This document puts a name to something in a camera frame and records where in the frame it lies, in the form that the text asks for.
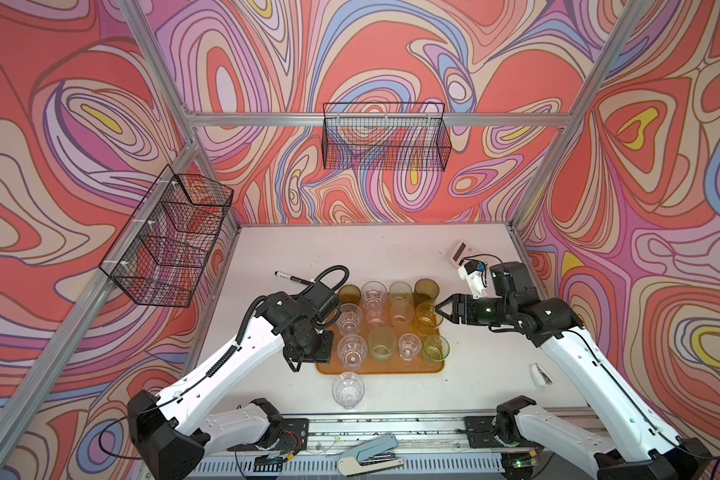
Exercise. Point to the orange brown plastic tray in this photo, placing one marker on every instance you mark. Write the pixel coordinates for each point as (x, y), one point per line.
(395, 366)

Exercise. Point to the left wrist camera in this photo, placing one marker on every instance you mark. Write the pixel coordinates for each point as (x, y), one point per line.
(322, 299)

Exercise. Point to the black wire basket left wall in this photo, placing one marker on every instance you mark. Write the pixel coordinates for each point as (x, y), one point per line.
(159, 258)

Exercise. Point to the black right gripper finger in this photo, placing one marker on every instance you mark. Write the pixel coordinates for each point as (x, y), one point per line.
(441, 314)
(447, 301)

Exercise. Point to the pink textured glass front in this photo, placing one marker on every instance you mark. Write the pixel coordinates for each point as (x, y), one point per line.
(401, 313)

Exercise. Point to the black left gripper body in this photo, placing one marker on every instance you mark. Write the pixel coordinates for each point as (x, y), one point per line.
(317, 348)

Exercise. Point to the yellow faceted glass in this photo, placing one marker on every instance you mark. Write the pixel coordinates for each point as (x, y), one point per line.
(427, 321)

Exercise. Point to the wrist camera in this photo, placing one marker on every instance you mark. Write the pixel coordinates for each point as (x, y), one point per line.
(322, 299)
(480, 270)

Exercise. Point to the pink ribbed glass top row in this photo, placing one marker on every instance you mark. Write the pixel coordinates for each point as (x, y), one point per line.
(376, 316)

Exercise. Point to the bright green faceted glass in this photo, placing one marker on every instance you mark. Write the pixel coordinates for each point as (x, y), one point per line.
(435, 349)

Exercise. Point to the pale green glass front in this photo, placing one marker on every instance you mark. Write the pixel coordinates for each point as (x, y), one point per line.
(382, 342)

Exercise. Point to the olive brown textured glass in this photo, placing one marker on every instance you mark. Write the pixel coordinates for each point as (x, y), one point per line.
(425, 290)

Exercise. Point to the pink calculator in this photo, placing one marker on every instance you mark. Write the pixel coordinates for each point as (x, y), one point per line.
(459, 251)

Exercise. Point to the black wire basket wall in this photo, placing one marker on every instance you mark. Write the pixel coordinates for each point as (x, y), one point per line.
(385, 136)
(159, 258)

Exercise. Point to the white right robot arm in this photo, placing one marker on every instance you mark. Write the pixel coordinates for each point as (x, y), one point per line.
(639, 444)

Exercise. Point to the black wire basket back wall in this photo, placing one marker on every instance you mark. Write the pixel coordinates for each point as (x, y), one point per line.
(385, 136)

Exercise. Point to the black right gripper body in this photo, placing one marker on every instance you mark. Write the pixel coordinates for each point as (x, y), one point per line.
(484, 311)

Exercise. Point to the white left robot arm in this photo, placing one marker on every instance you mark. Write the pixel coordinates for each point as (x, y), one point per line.
(175, 429)

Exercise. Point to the olive glass front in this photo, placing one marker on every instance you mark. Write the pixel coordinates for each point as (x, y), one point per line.
(349, 294)

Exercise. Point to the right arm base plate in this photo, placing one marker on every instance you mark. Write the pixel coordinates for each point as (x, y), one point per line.
(495, 432)

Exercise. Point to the pale green textured glass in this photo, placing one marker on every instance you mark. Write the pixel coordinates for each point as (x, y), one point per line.
(401, 290)

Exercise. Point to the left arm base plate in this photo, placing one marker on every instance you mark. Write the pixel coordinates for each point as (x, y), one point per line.
(279, 444)

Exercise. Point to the black and white marker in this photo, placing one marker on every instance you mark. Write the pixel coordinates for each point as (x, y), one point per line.
(292, 278)

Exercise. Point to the blue grey stapler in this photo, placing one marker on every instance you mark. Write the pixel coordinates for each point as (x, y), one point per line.
(374, 455)

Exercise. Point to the small clear glass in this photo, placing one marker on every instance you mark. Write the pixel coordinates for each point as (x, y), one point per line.
(409, 346)

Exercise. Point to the clear faceted glass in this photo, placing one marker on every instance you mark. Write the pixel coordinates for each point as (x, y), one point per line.
(374, 296)

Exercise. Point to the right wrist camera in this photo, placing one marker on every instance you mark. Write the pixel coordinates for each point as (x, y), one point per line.
(480, 270)

